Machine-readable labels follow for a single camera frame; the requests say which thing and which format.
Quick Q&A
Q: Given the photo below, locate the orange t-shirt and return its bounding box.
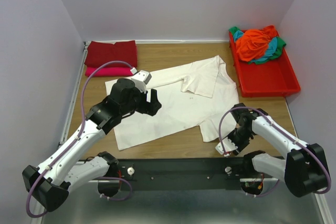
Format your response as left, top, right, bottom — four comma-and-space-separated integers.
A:
235, 25, 279, 62

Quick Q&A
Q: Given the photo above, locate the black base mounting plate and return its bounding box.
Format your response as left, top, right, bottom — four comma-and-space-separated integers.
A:
107, 157, 269, 191

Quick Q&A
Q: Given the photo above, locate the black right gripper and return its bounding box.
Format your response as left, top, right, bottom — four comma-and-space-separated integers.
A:
224, 126, 254, 156

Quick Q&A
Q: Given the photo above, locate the aluminium left side rail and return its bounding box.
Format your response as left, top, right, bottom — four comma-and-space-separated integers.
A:
57, 41, 90, 148

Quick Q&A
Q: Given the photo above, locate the aluminium frame rail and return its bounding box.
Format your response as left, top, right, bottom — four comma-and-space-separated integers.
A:
41, 158, 322, 196

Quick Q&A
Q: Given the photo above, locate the white t-shirt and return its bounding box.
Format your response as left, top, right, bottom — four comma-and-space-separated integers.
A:
114, 56, 239, 150

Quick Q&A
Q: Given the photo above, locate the teal t-shirt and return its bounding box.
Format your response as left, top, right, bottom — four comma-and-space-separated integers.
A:
234, 30, 280, 63

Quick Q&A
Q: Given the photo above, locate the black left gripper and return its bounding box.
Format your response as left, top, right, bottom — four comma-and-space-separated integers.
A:
121, 85, 162, 117

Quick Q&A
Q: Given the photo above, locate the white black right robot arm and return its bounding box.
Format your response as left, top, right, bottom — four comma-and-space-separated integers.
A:
217, 103, 332, 197

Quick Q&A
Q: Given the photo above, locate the red plastic bin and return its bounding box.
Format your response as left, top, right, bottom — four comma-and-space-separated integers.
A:
229, 34, 301, 98

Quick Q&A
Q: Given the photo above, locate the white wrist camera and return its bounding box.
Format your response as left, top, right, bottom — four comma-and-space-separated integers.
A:
131, 68, 152, 93
215, 139, 237, 157

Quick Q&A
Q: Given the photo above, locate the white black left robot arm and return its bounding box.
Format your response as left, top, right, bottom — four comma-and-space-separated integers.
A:
22, 71, 162, 218

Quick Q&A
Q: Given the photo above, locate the dark red folded t-shirt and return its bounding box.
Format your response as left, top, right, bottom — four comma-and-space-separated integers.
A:
85, 40, 138, 68

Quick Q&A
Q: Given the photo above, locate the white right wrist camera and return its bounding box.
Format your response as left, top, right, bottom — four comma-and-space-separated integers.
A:
215, 139, 237, 157

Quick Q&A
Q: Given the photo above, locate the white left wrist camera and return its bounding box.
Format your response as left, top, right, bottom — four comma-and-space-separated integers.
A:
131, 68, 152, 93

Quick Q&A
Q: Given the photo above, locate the pink folded t-shirt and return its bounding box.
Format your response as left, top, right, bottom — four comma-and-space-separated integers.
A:
94, 67, 132, 77

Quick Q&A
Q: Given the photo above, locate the green t-shirt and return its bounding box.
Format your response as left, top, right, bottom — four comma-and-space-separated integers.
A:
228, 26, 287, 65

